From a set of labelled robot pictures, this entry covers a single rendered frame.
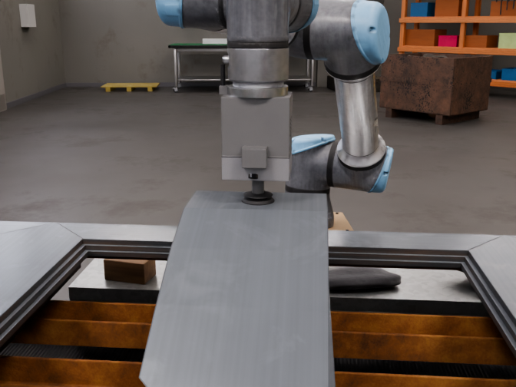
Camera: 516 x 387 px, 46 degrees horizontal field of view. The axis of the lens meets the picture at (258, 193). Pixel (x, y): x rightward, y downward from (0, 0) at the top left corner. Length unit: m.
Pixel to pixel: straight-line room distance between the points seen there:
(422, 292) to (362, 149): 0.35
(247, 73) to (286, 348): 0.32
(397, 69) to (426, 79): 0.47
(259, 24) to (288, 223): 0.23
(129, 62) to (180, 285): 11.90
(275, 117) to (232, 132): 0.06
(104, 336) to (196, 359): 0.54
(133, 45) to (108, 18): 0.70
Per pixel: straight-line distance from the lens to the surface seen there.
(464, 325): 1.18
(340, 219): 1.65
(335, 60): 1.20
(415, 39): 11.98
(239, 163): 0.75
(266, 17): 0.72
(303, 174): 1.51
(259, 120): 0.73
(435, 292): 1.36
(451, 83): 7.82
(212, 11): 0.85
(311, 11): 0.85
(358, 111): 1.31
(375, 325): 1.15
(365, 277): 1.33
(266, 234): 0.71
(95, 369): 1.02
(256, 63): 0.72
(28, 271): 1.06
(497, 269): 1.08
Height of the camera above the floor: 1.24
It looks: 16 degrees down
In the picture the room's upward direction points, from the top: straight up
